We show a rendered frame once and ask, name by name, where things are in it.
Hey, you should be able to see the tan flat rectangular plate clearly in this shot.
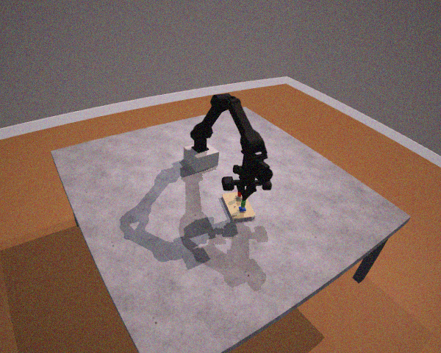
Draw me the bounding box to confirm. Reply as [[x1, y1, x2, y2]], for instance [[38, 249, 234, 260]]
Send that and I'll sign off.
[[222, 192, 256, 222]]

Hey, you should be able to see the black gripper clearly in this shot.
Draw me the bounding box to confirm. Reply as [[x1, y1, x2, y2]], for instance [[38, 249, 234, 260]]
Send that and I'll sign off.
[[221, 166, 271, 201]]

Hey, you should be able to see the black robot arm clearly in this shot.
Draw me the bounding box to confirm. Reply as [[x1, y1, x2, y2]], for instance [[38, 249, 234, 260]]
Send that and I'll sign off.
[[190, 93, 273, 183]]

